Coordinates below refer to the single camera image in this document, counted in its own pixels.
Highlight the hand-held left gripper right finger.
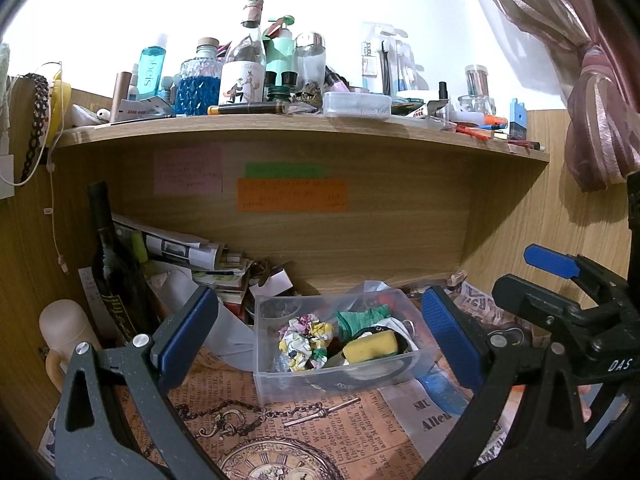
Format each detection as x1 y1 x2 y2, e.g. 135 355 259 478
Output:
415 285 589 480

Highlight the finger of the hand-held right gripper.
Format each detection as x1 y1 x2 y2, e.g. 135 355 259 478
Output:
492 273 617 357
523 243 627 302

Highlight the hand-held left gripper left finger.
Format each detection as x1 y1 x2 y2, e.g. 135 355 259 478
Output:
54 285 226 480

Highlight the yellow sponge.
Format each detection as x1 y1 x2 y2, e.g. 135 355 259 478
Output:
342 331 402 364

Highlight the green cloth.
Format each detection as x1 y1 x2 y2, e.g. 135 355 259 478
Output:
334 308 392 347

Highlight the clear plastic box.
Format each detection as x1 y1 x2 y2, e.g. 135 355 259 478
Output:
253 286 442 407

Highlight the floral scrunchie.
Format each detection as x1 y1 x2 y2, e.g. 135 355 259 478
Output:
278 313 336 373

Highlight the white paper sheet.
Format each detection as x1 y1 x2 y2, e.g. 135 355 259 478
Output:
149 269 257 368

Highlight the stack of newspapers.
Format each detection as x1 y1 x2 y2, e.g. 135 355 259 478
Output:
112 214 253 312

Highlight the dark wine bottle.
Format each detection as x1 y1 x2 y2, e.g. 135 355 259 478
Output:
87 181 157 347

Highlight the clear tape roll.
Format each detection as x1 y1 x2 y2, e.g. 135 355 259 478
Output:
259 299 297 319

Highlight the small cardboard box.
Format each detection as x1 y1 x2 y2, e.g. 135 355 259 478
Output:
249 259 295 302

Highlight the green highlighter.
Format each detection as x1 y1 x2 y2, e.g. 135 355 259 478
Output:
130 229 149 264

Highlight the wooden desk shelf unit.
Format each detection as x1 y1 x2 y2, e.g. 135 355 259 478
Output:
7 77 640 411

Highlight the pale pink mug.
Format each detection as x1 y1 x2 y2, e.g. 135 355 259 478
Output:
39 299 103 393

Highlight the blue plastic block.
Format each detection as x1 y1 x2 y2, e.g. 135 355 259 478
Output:
508 96 530 142

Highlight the red pen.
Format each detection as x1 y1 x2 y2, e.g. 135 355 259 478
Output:
454 122 494 141

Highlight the pink curtain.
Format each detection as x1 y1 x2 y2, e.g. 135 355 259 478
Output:
459 0 640 194

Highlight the vintage newspaper print cover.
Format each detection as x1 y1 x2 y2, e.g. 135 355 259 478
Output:
42 280 528 480

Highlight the pink sticky note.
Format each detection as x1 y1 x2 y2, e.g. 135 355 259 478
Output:
153 146 224 196

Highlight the clear glass cup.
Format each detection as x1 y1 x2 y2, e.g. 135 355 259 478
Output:
458 94 497 117

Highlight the orange sticky note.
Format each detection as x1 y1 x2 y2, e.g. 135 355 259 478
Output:
236 178 349 213

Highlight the green sticky note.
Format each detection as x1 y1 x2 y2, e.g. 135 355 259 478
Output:
244 162 326 179

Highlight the clear tube of copper sticks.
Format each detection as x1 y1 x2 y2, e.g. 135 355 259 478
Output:
463 64 491 99

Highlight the brown pen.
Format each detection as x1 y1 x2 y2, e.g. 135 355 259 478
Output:
206 101 289 117

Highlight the white charger plug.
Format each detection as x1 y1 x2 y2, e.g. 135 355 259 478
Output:
0 154 16 201

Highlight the glass bottle with blue beads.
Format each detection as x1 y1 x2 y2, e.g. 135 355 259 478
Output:
178 36 223 118

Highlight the white lidded plastic container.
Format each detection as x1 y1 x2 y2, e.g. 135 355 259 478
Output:
322 91 393 119

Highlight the cardboard tube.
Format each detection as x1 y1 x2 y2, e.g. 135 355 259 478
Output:
110 70 133 123

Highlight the blue mouthwash bottle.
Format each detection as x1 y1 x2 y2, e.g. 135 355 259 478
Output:
138 33 172 102

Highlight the yellow headband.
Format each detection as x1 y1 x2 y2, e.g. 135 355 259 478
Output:
49 71 72 144

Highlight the clear labelled wine bottle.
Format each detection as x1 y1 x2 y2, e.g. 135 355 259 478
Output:
219 0 268 107

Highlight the black beaded headband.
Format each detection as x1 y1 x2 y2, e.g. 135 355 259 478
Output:
19 73 52 184

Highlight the mint green pump bottle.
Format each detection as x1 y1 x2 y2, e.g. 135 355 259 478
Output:
264 13 297 87

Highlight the clear bottle with silver cap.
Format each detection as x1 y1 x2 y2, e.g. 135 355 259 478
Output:
293 31 328 92

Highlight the white fluffy headband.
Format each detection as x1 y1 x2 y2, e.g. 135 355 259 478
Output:
0 41 12 132

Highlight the white charging cable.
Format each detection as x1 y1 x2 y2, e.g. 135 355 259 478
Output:
46 62 70 274

